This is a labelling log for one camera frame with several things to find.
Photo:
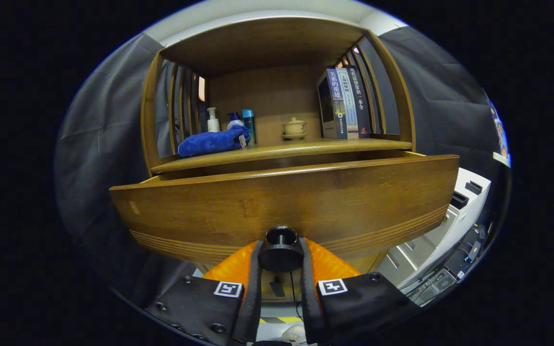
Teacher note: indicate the beige lidded tea cup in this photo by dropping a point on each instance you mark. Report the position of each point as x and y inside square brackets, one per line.
[295, 129]

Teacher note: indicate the white bottle blue cap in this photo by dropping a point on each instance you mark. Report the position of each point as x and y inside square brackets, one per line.
[235, 122]

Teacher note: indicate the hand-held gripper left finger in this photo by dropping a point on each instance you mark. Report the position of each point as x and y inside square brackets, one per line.
[253, 293]

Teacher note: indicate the white pump bottle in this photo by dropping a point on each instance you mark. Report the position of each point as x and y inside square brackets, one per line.
[213, 124]

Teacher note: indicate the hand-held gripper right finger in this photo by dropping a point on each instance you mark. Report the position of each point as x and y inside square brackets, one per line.
[308, 298]

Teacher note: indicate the wooden cabinet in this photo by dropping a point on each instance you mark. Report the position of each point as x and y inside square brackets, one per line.
[267, 48]

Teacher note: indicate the wooden countertop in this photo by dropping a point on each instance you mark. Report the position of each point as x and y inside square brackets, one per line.
[296, 146]

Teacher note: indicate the wooden drawer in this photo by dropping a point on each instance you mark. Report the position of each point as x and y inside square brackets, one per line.
[282, 202]

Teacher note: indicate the black book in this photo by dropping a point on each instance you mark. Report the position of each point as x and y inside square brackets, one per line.
[361, 101]

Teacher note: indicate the teal slim bottle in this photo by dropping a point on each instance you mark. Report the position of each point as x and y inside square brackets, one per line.
[249, 125]

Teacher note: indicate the light blue spine book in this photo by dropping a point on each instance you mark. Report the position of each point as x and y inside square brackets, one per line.
[350, 108]

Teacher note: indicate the blue folded towel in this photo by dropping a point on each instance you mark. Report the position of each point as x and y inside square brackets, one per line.
[209, 142]

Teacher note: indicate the black equipment box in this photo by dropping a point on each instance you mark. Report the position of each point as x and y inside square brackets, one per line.
[459, 259]

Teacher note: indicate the white round object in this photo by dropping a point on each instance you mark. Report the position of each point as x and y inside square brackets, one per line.
[294, 335]

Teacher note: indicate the blue dotted gift bag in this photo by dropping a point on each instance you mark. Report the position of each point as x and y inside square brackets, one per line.
[500, 134]

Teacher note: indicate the white printer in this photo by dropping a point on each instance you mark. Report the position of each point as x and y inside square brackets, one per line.
[450, 226]

